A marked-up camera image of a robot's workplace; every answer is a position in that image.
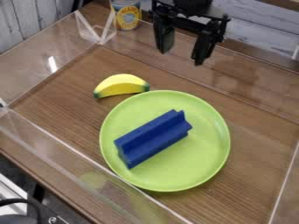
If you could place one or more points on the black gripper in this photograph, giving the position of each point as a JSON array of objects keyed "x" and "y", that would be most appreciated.
[{"x": 178, "y": 13}]

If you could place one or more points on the clear acrylic enclosure wall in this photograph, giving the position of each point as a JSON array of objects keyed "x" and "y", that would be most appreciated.
[{"x": 50, "y": 121}]

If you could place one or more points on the yellow toy banana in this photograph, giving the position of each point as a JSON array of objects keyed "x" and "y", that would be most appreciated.
[{"x": 120, "y": 84}]

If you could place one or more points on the yellow labelled can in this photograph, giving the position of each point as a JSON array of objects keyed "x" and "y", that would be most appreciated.
[{"x": 128, "y": 14}]

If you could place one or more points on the green round plate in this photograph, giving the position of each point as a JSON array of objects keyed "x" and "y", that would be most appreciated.
[{"x": 192, "y": 160}]

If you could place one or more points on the blue foam block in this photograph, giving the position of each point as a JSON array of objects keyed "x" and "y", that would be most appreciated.
[{"x": 152, "y": 137}]

